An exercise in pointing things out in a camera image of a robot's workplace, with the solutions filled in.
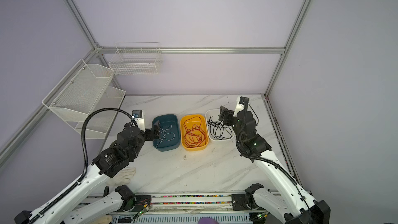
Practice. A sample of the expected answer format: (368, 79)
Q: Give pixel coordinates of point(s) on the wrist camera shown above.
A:
(138, 119)
(241, 104)

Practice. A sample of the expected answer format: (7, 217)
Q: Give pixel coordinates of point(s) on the purple object at edge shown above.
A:
(207, 220)

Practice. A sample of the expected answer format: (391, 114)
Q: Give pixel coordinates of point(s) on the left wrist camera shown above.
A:
(138, 119)

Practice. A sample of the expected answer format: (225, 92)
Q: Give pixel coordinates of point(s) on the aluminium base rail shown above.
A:
(192, 202)

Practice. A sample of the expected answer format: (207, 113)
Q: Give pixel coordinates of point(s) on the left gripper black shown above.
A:
(148, 133)

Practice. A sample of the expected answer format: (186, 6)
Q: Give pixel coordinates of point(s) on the white work glove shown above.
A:
(123, 177)

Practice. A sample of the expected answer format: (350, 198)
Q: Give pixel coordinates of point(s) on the dark teal plastic bin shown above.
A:
(169, 138)

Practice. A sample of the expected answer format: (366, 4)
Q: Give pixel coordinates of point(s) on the lower white mesh shelf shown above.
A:
(99, 125)

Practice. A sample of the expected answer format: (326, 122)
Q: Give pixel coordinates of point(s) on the yellow plastic bin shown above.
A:
(194, 134)

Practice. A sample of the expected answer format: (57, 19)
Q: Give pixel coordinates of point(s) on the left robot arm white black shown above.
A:
(124, 150)

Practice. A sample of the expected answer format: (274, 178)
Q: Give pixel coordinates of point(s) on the white plastic bin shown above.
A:
(216, 130)

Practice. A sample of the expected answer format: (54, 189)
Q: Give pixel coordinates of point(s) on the upper white mesh shelf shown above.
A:
(78, 93)

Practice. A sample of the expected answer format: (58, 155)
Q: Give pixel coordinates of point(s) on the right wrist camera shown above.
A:
(241, 104)

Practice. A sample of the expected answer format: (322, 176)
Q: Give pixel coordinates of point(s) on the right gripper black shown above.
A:
(227, 114)

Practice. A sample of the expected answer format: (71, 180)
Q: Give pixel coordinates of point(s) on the white wire wall basket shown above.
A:
(136, 58)

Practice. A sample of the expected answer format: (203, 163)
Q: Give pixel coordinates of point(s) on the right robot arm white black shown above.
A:
(251, 145)

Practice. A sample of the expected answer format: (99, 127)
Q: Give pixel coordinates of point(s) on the beige cloth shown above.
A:
(107, 219)

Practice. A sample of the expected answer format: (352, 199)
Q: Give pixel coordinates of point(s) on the white mesh shelf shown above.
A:
(78, 93)
(99, 125)

